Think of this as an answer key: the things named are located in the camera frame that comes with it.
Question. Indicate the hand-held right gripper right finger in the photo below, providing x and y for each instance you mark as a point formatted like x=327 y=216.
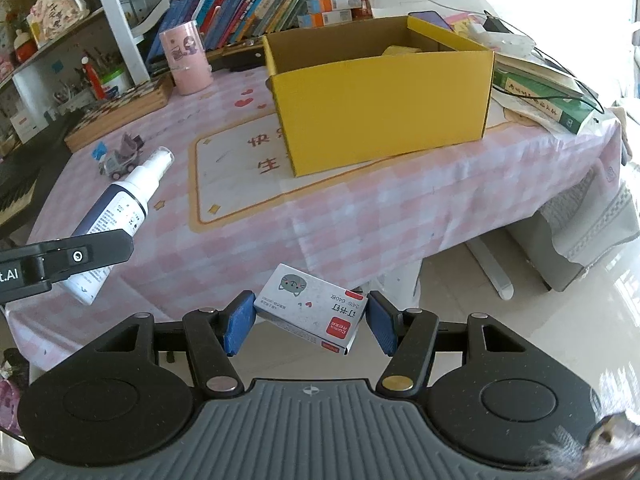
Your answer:
x=382 y=322

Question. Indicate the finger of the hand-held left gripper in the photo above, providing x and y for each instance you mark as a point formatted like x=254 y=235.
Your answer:
x=90 y=252

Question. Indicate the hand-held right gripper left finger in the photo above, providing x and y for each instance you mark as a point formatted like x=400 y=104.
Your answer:
x=240 y=322

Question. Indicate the white staple box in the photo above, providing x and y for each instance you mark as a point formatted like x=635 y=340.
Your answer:
x=305 y=305

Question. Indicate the white blue spray bottle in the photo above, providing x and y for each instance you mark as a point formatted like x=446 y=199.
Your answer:
x=125 y=195

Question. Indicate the grey purple toy car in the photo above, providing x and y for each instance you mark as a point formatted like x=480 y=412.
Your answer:
x=120 y=160

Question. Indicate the yellow cardboard box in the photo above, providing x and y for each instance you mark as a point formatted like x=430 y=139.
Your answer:
x=380 y=110

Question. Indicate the black electronic keyboard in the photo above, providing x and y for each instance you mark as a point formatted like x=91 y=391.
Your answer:
x=20 y=180

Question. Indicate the white box with red label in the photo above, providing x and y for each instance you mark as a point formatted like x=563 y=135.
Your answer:
x=25 y=125

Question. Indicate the wooden chessboard box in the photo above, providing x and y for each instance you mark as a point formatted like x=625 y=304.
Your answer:
x=120 y=110

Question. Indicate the green lid white jar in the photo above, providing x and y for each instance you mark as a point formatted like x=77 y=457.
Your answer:
x=116 y=85

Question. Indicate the red pen with white cap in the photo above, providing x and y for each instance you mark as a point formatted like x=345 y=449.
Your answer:
x=95 y=80

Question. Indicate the bunch of pens and brushes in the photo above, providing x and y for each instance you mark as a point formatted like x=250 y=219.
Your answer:
x=75 y=80

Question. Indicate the red round jar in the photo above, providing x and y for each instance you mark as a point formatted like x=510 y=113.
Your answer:
x=25 y=50

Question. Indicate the pink cylinder container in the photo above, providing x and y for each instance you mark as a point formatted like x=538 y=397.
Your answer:
x=185 y=60

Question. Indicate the grey patterned cloth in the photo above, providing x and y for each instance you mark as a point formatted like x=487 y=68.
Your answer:
x=595 y=230

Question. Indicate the white shelf unit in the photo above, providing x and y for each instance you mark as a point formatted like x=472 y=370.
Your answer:
x=112 y=10

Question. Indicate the pink white ceramic figurine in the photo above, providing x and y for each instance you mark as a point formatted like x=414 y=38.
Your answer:
x=57 y=10

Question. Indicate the dark book with white pages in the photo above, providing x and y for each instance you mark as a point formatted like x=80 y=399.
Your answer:
x=150 y=15

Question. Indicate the green thick book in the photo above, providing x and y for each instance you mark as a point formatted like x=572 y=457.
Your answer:
x=545 y=102

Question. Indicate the row of colourful books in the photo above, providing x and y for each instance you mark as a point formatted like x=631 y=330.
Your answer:
x=250 y=10

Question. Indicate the white paperback book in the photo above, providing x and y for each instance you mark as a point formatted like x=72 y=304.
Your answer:
x=535 y=67

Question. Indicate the black smartphone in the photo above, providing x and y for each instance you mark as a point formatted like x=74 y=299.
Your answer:
x=430 y=20

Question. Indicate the pink yellow notepad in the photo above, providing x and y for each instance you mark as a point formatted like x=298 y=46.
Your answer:
x=462 y=24

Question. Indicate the orange white small box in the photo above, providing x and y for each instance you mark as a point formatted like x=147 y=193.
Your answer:
x=335 y=3
x=325 y=18

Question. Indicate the black charger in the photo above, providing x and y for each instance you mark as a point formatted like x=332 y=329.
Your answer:
x=495 y=24

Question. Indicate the white papers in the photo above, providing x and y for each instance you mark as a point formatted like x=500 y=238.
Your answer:
x=400 y=2

